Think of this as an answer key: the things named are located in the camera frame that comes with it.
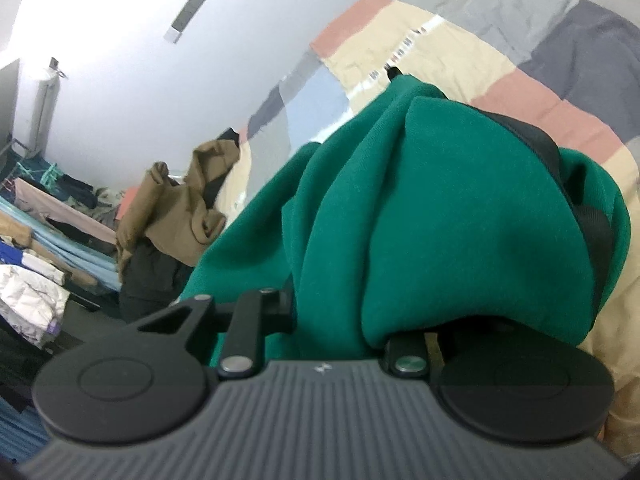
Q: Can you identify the green hoodie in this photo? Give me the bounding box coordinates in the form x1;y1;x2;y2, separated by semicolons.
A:
183;75;631;360

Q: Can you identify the pile of clothes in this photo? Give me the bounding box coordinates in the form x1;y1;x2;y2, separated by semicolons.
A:
0;156;126;463

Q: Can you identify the black garment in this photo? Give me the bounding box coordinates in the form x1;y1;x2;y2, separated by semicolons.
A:
119;238;193;323

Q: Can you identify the brown hoodie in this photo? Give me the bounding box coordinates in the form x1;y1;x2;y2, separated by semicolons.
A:
116;139;240;275

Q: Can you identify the white radiator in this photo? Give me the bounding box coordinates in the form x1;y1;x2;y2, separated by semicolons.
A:
27;58;67;158

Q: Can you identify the patchwork bed quilt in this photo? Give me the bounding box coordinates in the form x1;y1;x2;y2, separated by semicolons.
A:
205;0;639;455

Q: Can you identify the grey wall panel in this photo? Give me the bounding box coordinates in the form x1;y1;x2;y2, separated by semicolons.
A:
164;0;206;44

